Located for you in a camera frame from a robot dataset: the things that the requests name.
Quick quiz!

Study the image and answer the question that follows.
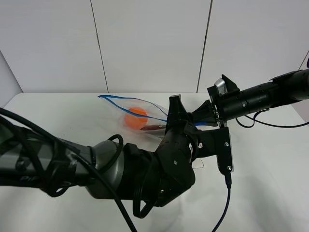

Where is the orange toy fruit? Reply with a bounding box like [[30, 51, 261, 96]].
[[124, 106, 148, 130]]

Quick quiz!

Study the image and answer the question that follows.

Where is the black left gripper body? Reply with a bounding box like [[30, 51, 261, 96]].
[[135, 120, 206, 207]]

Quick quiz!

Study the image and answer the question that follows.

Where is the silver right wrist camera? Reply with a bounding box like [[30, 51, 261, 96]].
[[214, 74, 240, 96]]

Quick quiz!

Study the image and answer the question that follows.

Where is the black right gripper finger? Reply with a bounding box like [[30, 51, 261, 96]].
[[191, 100, 213, 116], [191, 112, 217, 126]]

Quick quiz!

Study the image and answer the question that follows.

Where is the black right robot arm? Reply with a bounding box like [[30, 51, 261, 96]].
[[191, 69, 309, 127]]

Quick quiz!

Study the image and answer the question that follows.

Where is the clear zip bag blue seal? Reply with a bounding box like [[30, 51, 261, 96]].
[[98, 94, 213, 141]]

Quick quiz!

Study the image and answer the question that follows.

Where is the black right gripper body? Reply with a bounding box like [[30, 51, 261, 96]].
[[208, 86, 244, 127]]

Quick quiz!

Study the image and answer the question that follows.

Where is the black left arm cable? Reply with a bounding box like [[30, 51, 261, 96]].
[[210, 173, 234, 232]]

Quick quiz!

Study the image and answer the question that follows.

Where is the purple toy eggplant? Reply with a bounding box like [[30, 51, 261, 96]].
[[140, 124, 166, 133]]

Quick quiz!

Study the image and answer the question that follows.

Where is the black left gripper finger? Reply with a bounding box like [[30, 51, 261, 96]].
[[167, 95, 187, 126]]

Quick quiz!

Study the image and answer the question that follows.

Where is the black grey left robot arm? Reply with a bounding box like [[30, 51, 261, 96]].
[[0, 96, 207, 208]]

